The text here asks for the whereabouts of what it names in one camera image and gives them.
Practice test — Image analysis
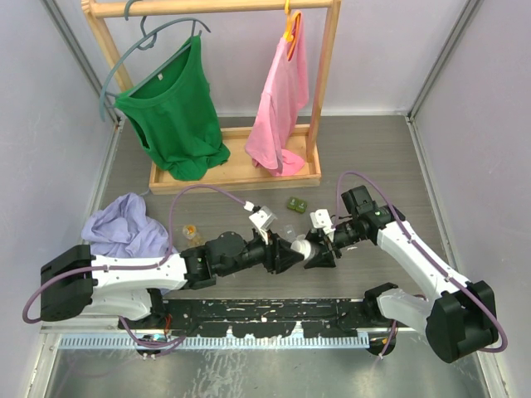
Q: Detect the green t-shirt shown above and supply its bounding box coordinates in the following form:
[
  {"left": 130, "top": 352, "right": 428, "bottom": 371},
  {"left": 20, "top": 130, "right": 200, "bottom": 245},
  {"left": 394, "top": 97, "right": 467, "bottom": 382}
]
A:
[{"left": 115, "top": 36, "right": 231, "bottom": 181}]

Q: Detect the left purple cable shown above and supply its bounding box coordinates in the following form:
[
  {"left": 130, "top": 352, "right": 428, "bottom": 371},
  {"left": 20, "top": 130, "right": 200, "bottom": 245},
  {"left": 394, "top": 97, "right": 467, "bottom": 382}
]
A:
[{"left": 21, "top": 184, "right": 254, "bottom": 357}]

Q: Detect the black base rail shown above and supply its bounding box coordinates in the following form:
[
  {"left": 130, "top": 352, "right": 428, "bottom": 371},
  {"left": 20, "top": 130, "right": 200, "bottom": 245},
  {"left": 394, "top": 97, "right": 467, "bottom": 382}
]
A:
[{"left": 118, "top": 298, "right": 400, "bottom": 356}]

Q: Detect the clear pill box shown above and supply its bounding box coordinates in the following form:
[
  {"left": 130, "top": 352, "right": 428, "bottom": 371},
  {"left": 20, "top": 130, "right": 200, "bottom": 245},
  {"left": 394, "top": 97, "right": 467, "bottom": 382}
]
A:
[{"left": 282, "top": 225, "right": 305, "bottom": 243}]

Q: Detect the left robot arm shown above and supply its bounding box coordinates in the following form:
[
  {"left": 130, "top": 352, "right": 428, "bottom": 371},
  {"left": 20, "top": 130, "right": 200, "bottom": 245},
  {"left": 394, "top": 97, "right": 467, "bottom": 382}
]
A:
[{"left": 40, "top": 231, "right": 310, "bottom": 328}]

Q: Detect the grey-blue plastic hanger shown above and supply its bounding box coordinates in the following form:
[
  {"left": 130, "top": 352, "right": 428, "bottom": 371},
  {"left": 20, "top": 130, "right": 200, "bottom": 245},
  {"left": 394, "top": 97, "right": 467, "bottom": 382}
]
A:
[{"left": 99, "top": 16, "right": 212, "bottom": 121}]

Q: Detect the orange-yellow plastic hanger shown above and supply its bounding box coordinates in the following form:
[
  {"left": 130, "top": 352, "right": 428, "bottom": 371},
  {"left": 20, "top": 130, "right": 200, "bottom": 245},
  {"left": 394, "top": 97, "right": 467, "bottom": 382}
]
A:
[{"left": 283, "top": 0, "right": 302, "bottom": 61}]

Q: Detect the clear bottle with orange pills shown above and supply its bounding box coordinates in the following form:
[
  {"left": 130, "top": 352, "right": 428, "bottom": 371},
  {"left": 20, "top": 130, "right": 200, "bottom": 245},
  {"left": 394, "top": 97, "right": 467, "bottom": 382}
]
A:
[{"left": 182, "top": 225, "right": 205, "bottom": 248}]

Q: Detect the lavender cloth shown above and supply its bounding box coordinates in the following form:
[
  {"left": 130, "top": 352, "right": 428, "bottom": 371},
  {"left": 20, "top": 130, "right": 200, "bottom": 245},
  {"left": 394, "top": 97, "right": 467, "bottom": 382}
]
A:
[{"left": 81, "top": 192, "right": 169, "bottom": 258}]

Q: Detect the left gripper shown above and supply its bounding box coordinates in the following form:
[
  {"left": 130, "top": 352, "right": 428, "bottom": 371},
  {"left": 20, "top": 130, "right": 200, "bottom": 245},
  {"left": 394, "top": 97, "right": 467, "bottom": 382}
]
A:
[{"left": 217, "top": 226, "right": 302, "bottom": 276}]

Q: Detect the wooden clothes rack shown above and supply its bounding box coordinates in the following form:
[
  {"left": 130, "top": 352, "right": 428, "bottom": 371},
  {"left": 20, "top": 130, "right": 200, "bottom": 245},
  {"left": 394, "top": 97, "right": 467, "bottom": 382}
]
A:
[{"left": 81, "top": 1, "right": 341, "bottom": 191}]

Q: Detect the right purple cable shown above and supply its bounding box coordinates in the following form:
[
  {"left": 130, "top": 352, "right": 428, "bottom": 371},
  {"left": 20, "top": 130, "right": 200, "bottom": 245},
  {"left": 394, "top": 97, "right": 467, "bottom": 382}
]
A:
[{"left": 334, "top": 170, "right": 509, "bottom": 368}]

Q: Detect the purple cable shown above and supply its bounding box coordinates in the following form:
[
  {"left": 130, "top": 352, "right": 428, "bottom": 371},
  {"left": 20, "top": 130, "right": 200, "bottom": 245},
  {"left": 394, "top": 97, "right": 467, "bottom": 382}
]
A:
[
  {"left": 21, "top": 184, "right": 254, "bottom": 357},
  {"left": 334, "top": 170, "right": 509, "bottom": 368}
]

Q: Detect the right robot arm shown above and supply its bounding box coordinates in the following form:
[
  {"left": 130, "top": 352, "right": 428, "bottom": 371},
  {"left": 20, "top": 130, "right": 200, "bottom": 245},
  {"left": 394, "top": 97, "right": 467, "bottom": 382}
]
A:
[{"left": 291, "top": 186, "right": 499, "bottom": 363}]

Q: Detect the white pill bottle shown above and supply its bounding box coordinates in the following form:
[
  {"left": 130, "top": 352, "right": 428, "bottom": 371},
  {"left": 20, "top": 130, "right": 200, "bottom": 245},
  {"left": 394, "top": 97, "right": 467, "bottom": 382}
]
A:
[{"left": 290, "top": 239, "right": 320, "bottom": 262}]

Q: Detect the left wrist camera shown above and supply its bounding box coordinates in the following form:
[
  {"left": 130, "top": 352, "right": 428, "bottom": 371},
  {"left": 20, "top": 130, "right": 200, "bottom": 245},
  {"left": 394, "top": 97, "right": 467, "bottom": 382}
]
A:
[{"left": 244, "top": 201, "right": 276, "bottom": 245}]

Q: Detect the green pill box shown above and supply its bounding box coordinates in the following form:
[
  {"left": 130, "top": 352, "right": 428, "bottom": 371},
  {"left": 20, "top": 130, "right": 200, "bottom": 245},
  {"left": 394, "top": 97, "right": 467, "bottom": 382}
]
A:
[{"left": 286, "top": 197, "right": 308, "bottom": 214}]

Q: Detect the pink t-shirt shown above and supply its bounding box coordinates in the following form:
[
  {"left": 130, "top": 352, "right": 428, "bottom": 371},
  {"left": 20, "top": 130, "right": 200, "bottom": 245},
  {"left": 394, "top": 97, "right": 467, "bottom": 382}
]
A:
[{"left": 245, "top": 13, "right": 309, "bottom": 177}]

